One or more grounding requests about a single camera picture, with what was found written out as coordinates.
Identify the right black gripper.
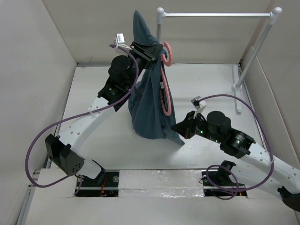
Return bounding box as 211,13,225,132
171,111,221,143

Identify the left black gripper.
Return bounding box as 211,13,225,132
125,42,162,90

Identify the pink plastic hanger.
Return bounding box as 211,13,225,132
160,42,173,116

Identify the teal t shirt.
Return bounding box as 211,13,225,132
127,9,186,146

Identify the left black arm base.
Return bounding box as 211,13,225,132
75,170,120,197

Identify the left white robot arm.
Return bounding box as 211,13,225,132
45,42,163,186

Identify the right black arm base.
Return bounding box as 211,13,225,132
199,160,247,200

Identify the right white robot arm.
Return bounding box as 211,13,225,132
172,111,300,211

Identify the white metal clothes rack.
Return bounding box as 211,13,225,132
156,7,282,113

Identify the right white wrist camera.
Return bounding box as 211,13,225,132
191,96,207,117

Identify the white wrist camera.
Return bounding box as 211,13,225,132
114,33,131,50
191,96,207,117

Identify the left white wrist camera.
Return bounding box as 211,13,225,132
114,33,131,50

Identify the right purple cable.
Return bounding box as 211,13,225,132
191,94,275,199

